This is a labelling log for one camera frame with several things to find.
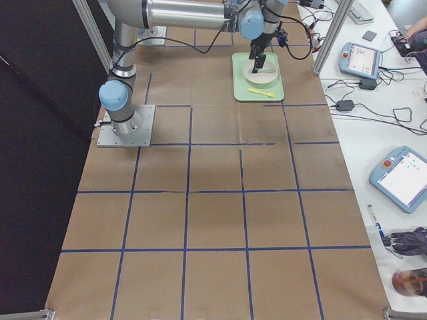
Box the grey-green plastic spoon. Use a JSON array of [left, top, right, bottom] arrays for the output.
[[257, 69, 278, 73]]

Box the aluminium frame post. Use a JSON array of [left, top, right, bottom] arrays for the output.
[[313, 0, 354, 76]]

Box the near blue teach pendant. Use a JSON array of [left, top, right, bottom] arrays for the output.
[[369, 146, 426, 213]]

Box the white keyboard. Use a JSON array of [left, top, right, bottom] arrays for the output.
[[348, 1, 375, 25]]

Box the brown paper table cover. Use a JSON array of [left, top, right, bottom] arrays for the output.
[[45, 0, 391, 320]]

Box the dark folded umbrella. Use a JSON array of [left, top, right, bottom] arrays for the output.
[[382, 227, 426, 256]]

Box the far blue teach pendant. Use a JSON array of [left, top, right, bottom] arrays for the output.
[[338, 42, 381, 79]]

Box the yellow plastic fork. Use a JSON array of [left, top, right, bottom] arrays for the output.
[[248, 87, 278, 99]]

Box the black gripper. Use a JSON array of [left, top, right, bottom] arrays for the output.
[[249, 28, 288, 73]]

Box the black power adapter near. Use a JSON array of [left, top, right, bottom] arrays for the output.
[[336, 100, 354, 112]]

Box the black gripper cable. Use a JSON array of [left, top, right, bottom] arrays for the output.
[[279, 19, 314, 61]]

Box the white round plate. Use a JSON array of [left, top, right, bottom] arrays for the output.
[[242, 61, 279, 85]]

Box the black power adapter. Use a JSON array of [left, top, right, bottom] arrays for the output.
[[336, 100, 354, 112], [358, 79, 378, 91]]

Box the black power adapter far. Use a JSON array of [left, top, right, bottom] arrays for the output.
[[358, 79, 378, 91]]

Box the black square pad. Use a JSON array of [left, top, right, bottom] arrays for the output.
[[362, 31, 377, 41]]

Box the light green tray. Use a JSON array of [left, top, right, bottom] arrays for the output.
[[232, 53, 285, 102]]

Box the blue teach pendant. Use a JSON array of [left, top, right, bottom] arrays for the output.
[[338, 42, 381, 79], [369, 146, 426, 213]]

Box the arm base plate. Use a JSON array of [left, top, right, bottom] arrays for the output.
[[97, 105, 155, 147], [137, 26, 167, 46]]

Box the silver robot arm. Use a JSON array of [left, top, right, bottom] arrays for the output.
[[99, 1, 286, 147]]

